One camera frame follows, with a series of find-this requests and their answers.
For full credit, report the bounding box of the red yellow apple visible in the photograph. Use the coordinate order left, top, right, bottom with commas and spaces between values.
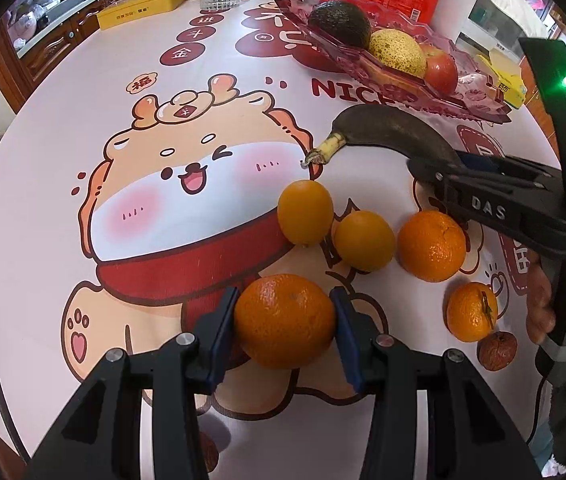
423, 45, 458, 95

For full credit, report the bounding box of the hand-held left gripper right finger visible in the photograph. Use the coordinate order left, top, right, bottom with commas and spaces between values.
330, 286, 544, 480

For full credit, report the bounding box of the pink plastic bag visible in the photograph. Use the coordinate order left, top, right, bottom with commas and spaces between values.
5, 0, 58, 41

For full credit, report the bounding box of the dark avocado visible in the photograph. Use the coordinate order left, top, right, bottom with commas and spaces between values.
308, 2, 372, 50

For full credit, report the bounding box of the yellow tin box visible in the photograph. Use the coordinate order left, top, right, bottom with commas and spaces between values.
97, 0, 185, 31

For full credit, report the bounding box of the person's right hand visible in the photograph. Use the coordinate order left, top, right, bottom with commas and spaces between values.
527, 265, 566, 346

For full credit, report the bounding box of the orange mandarin with stem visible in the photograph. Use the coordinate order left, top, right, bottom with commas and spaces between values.
445, 282, 498, 343

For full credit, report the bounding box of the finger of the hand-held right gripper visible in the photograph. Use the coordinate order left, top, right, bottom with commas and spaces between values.
408, 156, 538, 186
458, 152, 564, 181

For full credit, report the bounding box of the dark overripe banana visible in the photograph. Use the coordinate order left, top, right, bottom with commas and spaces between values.
305, 106, 464, 168

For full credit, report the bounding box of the pink glass fruit bowl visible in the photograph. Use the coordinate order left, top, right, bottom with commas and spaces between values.
278, 0, 514, 123

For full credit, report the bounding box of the yellow tissue box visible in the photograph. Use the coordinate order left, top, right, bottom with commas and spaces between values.
480, 52, 526, 108

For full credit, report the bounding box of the white countertop appliance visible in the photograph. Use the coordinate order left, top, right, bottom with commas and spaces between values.
433, 0, 518, 56

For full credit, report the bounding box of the smooth yellow-orange citrus fruit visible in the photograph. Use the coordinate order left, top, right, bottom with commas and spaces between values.
278, 180, 335, 246
333, 210, 396, 272

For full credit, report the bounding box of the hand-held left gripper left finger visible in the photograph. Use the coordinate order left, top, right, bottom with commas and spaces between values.
23, 287, 241, 480

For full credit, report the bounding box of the large orange mandarin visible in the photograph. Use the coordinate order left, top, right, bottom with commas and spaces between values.
234, 274, 338, 370

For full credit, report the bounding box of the yellow speckled pear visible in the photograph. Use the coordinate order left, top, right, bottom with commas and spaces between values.
368, 30, 428, 77

